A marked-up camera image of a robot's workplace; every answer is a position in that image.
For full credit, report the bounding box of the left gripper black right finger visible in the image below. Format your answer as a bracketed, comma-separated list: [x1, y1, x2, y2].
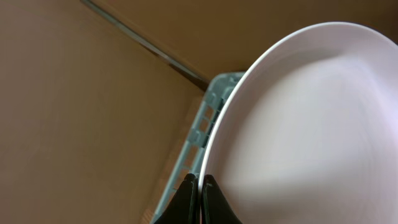
[201, 174, 242, 224]

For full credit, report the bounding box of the grey plastic dish rack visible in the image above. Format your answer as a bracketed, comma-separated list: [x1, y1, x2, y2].
[150, 72, 244, 223]

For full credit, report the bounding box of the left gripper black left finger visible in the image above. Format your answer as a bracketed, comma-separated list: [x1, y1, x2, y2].
[154, 174, 198, 224]

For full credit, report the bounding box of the large pink plate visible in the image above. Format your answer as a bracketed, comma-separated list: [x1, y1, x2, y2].
[201, 22, 397, 223]

